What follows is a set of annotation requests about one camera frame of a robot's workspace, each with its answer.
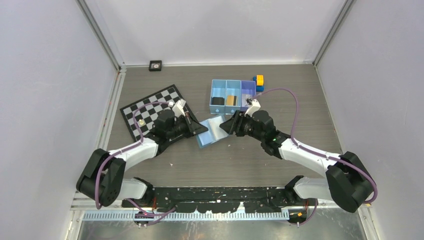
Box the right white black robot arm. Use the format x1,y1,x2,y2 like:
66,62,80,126
219,110,378,213

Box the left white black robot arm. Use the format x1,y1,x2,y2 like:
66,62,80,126
76,109,208,209

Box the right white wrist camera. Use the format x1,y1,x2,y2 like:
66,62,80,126
244,98,261,117

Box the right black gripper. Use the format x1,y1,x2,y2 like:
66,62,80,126
219,109,265,142

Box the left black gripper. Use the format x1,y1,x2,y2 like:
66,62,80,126
166,112,208,139

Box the orange card in tray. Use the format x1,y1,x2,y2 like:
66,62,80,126
226,95,238,106

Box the blue and orange toy block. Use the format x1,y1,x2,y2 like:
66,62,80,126
252,74,265,93

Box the black item in tray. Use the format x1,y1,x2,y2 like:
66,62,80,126
210,96,225,106

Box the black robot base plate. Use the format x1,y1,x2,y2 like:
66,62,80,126
122,186,317,214

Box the blue compartment organizer tray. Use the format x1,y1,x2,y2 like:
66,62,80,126
209,79,257,115

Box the small black square box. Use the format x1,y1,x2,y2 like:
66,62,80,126
148,60,163,72

